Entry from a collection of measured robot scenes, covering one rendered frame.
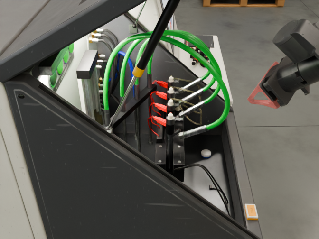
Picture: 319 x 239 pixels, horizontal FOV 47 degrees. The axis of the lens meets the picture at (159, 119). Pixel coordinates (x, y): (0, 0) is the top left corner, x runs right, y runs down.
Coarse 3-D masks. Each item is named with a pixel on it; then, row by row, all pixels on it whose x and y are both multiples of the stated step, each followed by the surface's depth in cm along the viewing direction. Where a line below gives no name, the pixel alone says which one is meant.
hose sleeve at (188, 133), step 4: (196, 128) 103; (200, 128) 102; (204, 128) 101; (184, 132) 105; (188, 132) 104; (192, 132) 103; (196, 132) 103; (200, 132) 102; (184, 136) 105; (188, 136) 105
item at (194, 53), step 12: (132, 36) 95; (144, 36) 93; (120, 48) 99; (108, 60) 103; (204, 60) 90; (108, 72) 105; (216, 72) 91; (228, 96) 93; (108, 108) 114; (228, 108) 94; (216, 120) 99
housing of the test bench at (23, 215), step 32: (0, 0) 93; (32, 0) 93; (0, 32) 76; (0, 96) 71; (0, 128) 75; (0, 160) 81; (0, 192) 87; (32, 192) 87; (0, 224) 94; (32, 224) 93
